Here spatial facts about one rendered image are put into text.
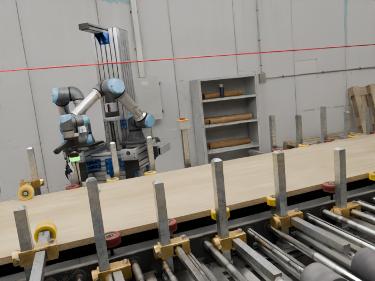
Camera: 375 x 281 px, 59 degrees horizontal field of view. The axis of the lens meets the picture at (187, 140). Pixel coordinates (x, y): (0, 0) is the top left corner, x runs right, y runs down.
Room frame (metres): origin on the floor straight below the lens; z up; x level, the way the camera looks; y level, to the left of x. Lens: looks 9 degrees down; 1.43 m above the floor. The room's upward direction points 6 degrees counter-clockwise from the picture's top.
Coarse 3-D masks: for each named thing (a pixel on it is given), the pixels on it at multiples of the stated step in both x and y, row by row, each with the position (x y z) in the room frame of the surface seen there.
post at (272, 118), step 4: (272, 116) 2.58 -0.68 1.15; (272, 120) 2.58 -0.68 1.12; (272, 124) 2.58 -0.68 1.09; (272, 128) 2.58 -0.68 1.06; (272, 132) 2.58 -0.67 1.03; (272, 136) 2.58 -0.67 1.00; (272, 140) 2.58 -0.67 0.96; (272, 144) 2.59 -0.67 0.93; (276, 144) 2.59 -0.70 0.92; (272, 148) 2.59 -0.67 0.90
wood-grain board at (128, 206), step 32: (256, 160) 2.23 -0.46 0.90; (288, 160) 2.14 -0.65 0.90; (320, 160) 2.05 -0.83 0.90; (352, 160) 1.97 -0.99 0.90; (64, 192) 1.91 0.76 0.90; (128, 192) 1.77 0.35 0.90; (192, 192) 1.66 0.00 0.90; (256, 192) 1.55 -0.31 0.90; (288, 192) 1.52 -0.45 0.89; (0, 224) 1.48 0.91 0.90; (32, 224) 1.43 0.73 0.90; (64, 224) 1.39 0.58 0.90; (128, 224) 1.32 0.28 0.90; (0, 256) 1.14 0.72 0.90
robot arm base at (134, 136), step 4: (132, 132) 2.81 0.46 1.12; (136, 132) 2.80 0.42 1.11; (140, 132) 2.82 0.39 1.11; (128, 136) 2.84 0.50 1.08; (132, 136) 2.80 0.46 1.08; (136, 136) 2.79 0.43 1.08; (140, 136) 2.81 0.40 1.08; (144, 136) 2.85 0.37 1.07; (128, 140) 2.82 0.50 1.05; (132, 140) 2.79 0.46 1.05; (136, 140) 2.79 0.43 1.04
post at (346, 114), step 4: (344, 112) 2.85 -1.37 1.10; (348, 112) 2.83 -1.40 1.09; (344, 116) 2.84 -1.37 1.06; (348, 116) 2.83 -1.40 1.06; (344, 120) 2.85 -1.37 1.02; (348, 120) 2.83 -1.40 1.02; (344, 124) 2.85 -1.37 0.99; (348, 124) 2.83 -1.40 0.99; (344, 128) 2.85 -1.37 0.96; (348, 128) 2.83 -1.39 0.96; (344, 132) 2.85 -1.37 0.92; (348, 132) 2.83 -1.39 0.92; (344, 136) 2.85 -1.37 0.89
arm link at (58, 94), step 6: (54, 90) 2.60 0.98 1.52; (60, 90) 2.61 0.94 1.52; (66, 90) 2.62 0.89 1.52; (54, 96) 2.59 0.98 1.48; (60, 96) 2.60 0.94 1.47; (66, 96) 2.62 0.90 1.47; (54, 102) 2.62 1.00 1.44; (60, 102) 2.63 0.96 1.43; (66, 102) 2.67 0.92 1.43; (60, 108) 2.71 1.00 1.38; (66, 108) 2.73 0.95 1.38; (60, 114) 2.77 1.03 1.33; (60, 126) 2.89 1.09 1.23
